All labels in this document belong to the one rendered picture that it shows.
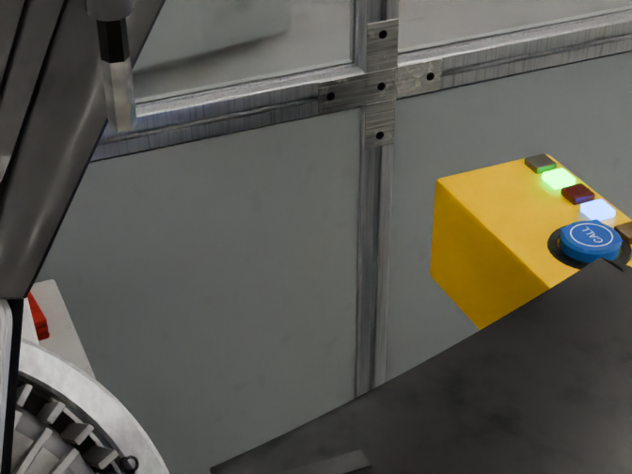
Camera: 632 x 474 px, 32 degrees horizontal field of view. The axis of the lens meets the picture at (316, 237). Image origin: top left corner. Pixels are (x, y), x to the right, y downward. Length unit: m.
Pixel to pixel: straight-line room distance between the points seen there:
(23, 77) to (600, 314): 0.28
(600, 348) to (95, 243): 0.73
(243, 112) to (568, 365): 0.70
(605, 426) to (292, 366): 0.89
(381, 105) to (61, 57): 0.85
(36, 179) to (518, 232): 0.48
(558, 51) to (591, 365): 0.84
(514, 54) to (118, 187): 0.45
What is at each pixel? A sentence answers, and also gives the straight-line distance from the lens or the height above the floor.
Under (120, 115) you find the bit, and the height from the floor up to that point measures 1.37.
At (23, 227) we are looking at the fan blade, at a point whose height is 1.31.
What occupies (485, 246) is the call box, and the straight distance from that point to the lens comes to 0.78.
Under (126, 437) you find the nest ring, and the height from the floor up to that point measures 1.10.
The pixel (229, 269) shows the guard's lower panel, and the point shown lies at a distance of 1.21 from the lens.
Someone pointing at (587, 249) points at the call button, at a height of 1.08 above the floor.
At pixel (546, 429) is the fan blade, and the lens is 0.46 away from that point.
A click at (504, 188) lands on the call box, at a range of 0.82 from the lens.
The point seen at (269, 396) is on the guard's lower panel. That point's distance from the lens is 1.35.
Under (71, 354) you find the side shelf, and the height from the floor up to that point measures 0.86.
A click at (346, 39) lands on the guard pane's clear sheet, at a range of 1.15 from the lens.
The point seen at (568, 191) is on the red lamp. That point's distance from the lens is 0.81.
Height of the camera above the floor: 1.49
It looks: 33 degrees down
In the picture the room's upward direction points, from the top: straight up
